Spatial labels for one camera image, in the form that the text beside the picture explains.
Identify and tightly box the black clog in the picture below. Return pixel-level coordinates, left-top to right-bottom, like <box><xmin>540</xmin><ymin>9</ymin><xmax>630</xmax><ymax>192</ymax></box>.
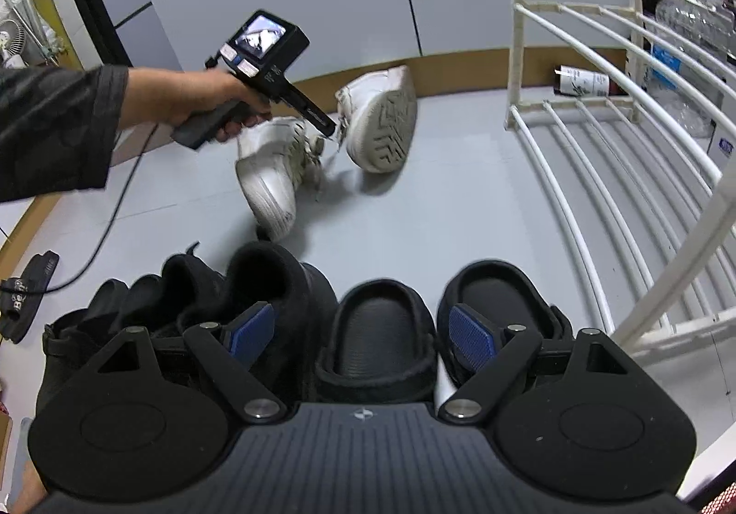
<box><xmin>437</xmin><ymin>260</ymin><xmax>573</xmax><ymax>387</ymax></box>
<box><xmin>314</xmin><ymin>279</ymin><xmax>438</xmax><ymax>405</ymax></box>

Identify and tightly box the black fleece shoe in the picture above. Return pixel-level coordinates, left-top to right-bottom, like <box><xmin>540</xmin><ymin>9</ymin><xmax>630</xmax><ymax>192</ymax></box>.
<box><xmin>176</xmin><ymin>241</ymin><xmax>338</xmax><ymax>405</ymax></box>

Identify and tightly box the white sneaker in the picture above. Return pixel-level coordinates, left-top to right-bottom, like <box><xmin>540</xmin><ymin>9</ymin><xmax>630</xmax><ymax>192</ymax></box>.
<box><xmin>235</xmin><ymin>117</ymin><xmax>324</xmax><ymax>241</ymax></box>
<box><xmin>336</xmin><ymin>64</ymin><xmax>418</xmax><ymax>174</ymax></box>

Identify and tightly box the black strapped shoe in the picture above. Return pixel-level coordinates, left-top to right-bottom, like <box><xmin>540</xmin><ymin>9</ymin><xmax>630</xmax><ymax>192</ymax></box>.
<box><xmin>35</xmin><ymin>275</ymin><xmax>162</xmax><ymax>414</ymax></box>

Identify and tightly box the left forearm dark sleeve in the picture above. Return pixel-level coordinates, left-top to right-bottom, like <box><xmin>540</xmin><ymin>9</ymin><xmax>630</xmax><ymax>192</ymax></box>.
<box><xmin>0</xmin><ymin>66</ymin><xmax>128</xmax><ymax>203</ymax></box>

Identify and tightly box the person's left hand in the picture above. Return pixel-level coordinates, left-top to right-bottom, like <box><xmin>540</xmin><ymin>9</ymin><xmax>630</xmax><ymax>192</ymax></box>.
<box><xmin>119</xmin><ymin>68</ymin><xmax>272</xmax><ymax>143</ymax></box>

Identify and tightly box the black sandal on floor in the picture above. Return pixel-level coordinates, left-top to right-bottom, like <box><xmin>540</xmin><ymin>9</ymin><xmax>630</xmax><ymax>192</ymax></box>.
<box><xmin>0</xmin><ymin>251</ymin><xmax>58</xmax><ymax>343</ymax></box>

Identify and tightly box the white shoe rack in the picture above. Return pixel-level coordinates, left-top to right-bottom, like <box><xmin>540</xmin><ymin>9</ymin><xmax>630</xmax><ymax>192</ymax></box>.
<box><xmin>505</xmin><ymin>0</ymin><xmax>735</xmax><ymax>360</ymax></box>

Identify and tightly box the black cable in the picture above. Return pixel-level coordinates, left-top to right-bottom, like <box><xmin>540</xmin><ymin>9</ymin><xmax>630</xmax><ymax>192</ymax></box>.
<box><xmin>0</xmin><ymin>123</ymin><xmax>160</xmax><ymax>297</ymax></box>

